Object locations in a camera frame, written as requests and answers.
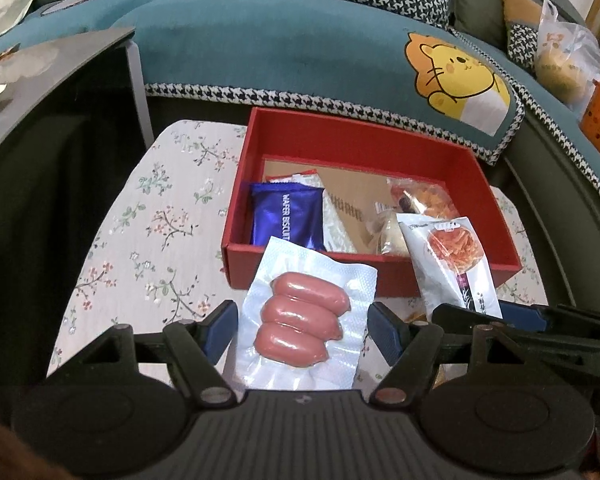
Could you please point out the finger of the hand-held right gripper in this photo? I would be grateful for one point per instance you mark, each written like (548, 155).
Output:
(460, 316)
(522, 315)

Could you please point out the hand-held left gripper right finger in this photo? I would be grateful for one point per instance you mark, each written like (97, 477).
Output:
(387, 332)

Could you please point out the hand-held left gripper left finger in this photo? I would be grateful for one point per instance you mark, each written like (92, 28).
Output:
(222, 327)

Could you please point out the white noodle snack packet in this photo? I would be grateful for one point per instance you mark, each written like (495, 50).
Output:
(445, 270)

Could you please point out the clear sausage packet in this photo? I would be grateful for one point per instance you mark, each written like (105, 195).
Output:
(300, 315)

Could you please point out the clear bun packet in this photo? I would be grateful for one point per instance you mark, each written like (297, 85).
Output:
(387, 235)

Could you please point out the red white long packet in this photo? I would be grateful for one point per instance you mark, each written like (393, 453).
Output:
(337, 225)

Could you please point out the clear packet of orange snack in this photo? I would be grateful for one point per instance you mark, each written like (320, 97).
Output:
(430, 200)

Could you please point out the blue wafer packet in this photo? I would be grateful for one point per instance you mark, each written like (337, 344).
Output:
(285, 215)

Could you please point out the red cardboard box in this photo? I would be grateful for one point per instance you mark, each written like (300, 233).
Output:
(355, 140)

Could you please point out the floral tablecloth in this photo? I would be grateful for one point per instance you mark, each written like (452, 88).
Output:
(155, 220)

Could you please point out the green sofa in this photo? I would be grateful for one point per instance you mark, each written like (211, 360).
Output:
(550, 190)

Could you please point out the teal houndstooth trim sofa cover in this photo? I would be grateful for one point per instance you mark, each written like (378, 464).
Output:
(555, 125)

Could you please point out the plastic bag of fruit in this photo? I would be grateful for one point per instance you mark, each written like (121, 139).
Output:
(560, 70)

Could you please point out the dark grey side table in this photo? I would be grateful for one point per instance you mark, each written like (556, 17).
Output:
(55, 60)

